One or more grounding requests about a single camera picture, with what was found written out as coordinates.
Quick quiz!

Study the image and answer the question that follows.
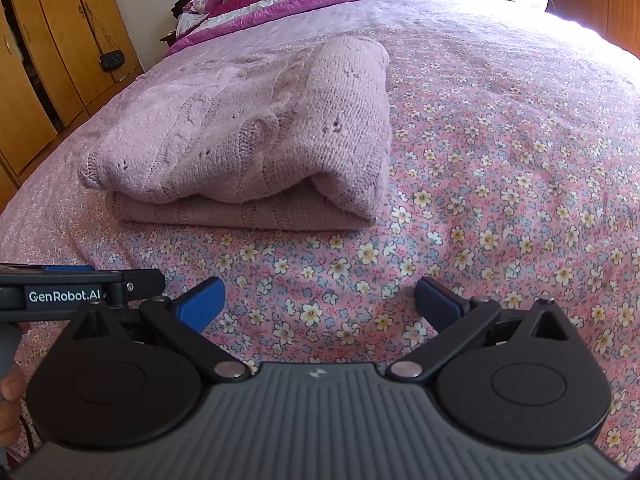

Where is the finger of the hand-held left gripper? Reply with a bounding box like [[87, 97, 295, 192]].
[[120, 269, 166, 308]]

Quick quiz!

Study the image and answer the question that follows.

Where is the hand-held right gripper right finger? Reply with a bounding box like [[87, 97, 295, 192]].
[[386, 276, 583, 382]]

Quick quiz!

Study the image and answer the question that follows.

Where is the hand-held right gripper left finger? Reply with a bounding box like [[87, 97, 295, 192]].
[[67, 276, 252, 382]]

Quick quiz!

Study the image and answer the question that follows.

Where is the pink knitted cardigan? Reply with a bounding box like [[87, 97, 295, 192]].
[[77, 36, 392, 232]]

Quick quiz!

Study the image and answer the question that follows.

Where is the person's left hand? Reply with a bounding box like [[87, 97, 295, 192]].
[[0, 362, 27, 450]]

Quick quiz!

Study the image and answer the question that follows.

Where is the bed with pink floral sheet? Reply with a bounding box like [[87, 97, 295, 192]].
[[0, 0, 640, 476]]

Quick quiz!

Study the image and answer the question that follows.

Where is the small black handbag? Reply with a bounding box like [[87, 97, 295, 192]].
[[82, 2, 125, 73]]

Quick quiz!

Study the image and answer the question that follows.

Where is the wooden wardrobe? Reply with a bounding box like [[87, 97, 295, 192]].
[[0, 0, 146, 212]]

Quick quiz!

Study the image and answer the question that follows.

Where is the magenta striped quilt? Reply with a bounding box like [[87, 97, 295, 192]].
[[165, 0, 386, 57]]

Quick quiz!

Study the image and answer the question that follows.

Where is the wooden cabinet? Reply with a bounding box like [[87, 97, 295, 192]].
[[544, 0, 640, 57]]

